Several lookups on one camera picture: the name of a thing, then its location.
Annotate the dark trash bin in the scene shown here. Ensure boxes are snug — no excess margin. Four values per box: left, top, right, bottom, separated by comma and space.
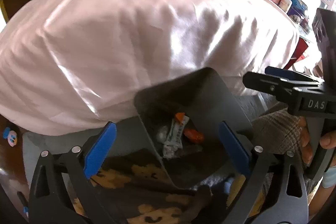
134, 68, 253, 189

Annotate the person's right hand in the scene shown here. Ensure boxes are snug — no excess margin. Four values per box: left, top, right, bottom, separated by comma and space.
298, 116, 336, 167

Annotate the white green wrapper in bin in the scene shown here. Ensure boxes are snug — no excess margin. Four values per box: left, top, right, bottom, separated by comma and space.
163, 116, 190, 159

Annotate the cartoon duck slipper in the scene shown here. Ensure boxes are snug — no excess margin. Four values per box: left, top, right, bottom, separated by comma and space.
3, 127, 18, 147

